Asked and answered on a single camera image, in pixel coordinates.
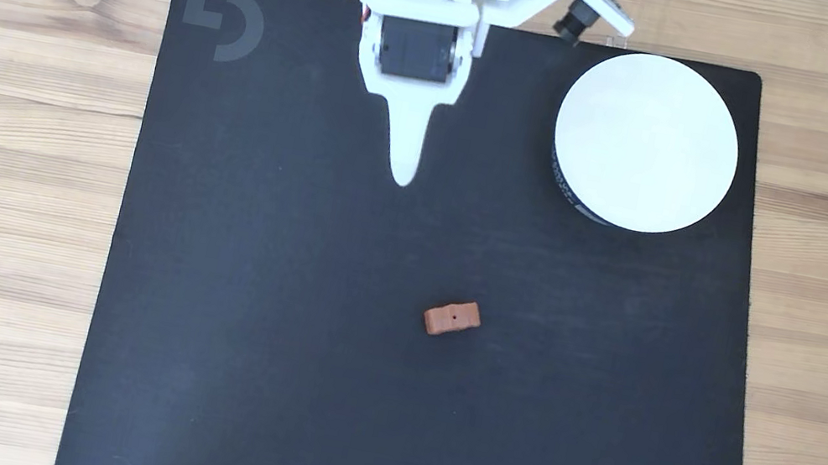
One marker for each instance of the white round bowl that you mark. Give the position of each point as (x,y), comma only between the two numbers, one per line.
(647,142)

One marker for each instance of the camera on white mount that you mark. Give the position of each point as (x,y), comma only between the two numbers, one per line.
(581,11)

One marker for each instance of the brown toy block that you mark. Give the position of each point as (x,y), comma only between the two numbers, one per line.
(452,318)

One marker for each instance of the black mouse mat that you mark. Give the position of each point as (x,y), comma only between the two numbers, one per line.
(353,384)

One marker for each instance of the small clear plastic clip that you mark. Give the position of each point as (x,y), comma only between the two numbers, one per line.
(616,41)

